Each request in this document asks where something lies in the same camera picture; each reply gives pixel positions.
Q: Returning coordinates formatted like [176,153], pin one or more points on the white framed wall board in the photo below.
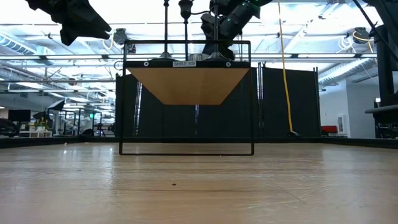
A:
[341,124]

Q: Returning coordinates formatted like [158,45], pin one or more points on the black aluminium table frame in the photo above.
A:
[357,142]

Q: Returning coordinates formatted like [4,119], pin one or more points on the red sofa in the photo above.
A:
[329,129]

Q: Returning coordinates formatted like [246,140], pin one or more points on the white low cabinet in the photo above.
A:
[32,134]

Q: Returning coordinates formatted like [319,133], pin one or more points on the black candlestick holder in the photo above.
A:
[186,9]
[166,56]
[216,57]

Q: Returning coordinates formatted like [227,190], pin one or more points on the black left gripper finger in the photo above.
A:
[87,21]
[68,38]

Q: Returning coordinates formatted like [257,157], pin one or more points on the black room divider panel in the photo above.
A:
[303,93]
[149,121]

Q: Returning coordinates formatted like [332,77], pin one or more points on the white ceiling duct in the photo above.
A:
[348,71]

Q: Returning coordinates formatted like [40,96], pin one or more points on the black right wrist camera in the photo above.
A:
[208,23]

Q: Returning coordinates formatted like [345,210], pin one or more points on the black studio softbox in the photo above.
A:
[56,105]

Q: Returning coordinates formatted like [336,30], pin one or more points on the small background potted plant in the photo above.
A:
[42,124]

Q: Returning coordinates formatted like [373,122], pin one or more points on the wooden shelf black metal frame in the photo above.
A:
[186,84]

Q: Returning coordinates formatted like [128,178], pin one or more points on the black background monitor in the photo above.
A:
[18,115]

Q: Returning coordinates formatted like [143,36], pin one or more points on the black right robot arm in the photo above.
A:
[245,15]

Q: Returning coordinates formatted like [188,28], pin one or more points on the grey computer workstation cart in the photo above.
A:
[382,110]

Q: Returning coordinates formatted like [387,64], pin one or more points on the black computer monitor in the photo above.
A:
[385,77]

